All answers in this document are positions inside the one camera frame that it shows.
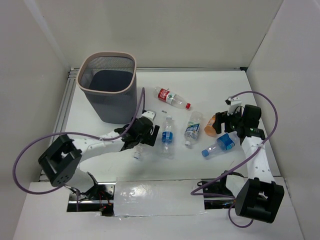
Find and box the crushed bottle blue label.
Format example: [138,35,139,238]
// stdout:
[201,132,240,158]

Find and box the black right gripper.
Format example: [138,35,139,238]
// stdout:
[212,106,245,134]

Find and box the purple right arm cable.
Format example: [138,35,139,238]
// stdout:
[191,91,279,229]

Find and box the clear bottle green blue label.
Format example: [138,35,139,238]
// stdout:
[184,111,203,148]

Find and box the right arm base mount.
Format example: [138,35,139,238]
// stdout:
[199,176,246,210]

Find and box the aluminium frame rail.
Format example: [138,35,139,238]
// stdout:
[38,69,81,182]

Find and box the orange juice bottle gold cap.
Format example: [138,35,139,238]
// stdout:
[204,115,217,137]

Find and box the upright clear bottle blue label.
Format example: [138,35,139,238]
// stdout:
[160,115,174,160]

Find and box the small clear bottle white cap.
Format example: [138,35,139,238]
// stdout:
[133,143,145,161]

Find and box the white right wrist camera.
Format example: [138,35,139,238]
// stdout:
[225,96,242,116]

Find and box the grey mesh waste bin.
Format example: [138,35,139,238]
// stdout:
[76,52,137,124]

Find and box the clear bottle red label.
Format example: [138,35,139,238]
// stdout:
[153,86,191,110]

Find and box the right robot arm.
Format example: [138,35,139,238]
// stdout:
[225,104,285,224]

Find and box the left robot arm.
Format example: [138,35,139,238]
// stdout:
[38,116,160,200]

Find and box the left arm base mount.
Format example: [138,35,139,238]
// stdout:
[66,182,116,217]

